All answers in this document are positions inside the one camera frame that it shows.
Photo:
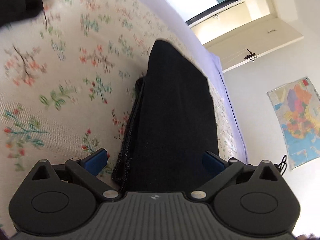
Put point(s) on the cream hallway door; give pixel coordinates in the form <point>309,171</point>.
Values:
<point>225,12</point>

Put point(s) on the floral bed sheet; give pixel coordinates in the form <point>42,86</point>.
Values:
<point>62,130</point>

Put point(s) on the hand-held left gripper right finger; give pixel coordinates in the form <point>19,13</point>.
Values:
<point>212,164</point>

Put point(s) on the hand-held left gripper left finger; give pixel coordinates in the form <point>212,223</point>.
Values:
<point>96,162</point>

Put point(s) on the dark cloth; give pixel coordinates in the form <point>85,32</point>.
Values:
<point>20,0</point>

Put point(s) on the cream open door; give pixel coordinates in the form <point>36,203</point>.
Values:
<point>262,37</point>

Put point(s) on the black pants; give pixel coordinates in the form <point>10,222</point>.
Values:
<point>172,120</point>

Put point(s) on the wall map poster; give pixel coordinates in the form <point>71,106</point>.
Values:
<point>297,120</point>

